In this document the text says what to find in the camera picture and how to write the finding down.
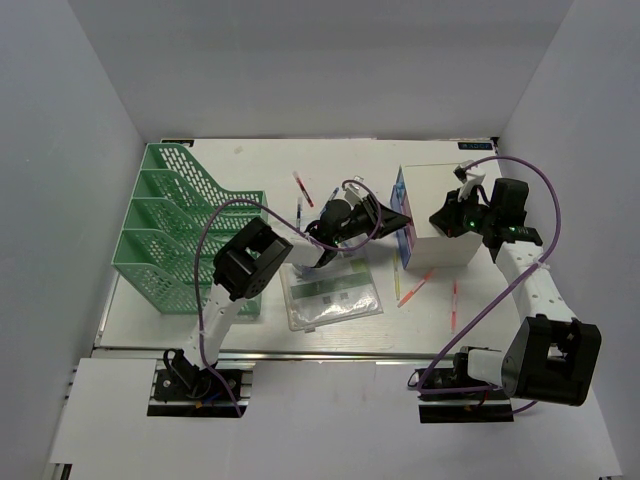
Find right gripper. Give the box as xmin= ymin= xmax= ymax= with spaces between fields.
xmin=429 ymin=187 xmax=497 ymax=239

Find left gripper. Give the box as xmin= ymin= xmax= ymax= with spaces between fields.
xmin=334 ymin=194 xmax=410 ymax=245

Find pink drawer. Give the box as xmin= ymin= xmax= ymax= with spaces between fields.
xmin=392 ymin=188 xmax=413 ymax=269

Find yellow highlighter pen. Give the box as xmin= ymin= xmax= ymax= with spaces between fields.
xmin=393 ymin=249 xmax=401 ymax=302

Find red pen with cap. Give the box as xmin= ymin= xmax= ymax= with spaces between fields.
xmin=292 ymin=171 xmax=315 ymax=208

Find pink red pen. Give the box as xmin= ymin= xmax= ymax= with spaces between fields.
xmin=450 ymin=279 xmax=458 ymax=335

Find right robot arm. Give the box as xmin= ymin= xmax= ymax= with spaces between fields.
xmin=430 ymin=178 xmax=602 ymax=406

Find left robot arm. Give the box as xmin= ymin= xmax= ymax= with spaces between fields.
xmin=176 ymin=194 xmax=411 ymax=399

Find blue drawer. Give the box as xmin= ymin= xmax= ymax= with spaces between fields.
xmin=390 ymin=167 xmax=406 ymax=213

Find white drawer cabinet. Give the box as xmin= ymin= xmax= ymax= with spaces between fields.
xmin=391 ymin=164 xmax=481 ymax=271

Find xdof label sticker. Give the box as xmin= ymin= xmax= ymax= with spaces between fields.
xmin=457 ymin=142 xmax=494 ymax=151

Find clear plastic document pouch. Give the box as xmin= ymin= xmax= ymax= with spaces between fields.
xmin=279 ymin=251 xmax=383 ymax=332

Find green mesh file organizer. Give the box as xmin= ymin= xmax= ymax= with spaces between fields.
xmin=112 ymin=143 xmax=267 ymax=315

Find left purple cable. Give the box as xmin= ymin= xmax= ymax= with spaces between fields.
xmin=191 ymin=179 xmax=384 ymax=417

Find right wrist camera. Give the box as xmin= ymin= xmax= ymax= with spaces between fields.
xmin=454 ymin=161 xmax=485 ymax=202

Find metal table edge rail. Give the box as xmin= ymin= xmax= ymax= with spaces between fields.
xmin=218 ymin=351 xmax=436 ymax=362

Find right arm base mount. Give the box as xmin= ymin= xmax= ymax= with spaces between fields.
xmin=407 ymin=347 xmax=514 ymax=424

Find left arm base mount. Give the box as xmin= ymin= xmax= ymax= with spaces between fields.
xmin=147 ymin=349 xmax=251 ymax=419

